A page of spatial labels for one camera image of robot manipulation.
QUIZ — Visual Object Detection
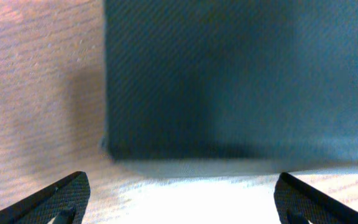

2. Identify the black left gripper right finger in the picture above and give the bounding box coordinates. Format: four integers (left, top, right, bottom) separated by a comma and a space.
273, 172, 358, 224

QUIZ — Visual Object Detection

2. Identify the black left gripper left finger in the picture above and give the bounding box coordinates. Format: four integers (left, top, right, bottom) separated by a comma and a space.
0, 171, 91, 224

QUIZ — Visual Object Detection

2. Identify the black gift box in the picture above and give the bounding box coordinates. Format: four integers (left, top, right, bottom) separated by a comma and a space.
103, 0, 358, 177

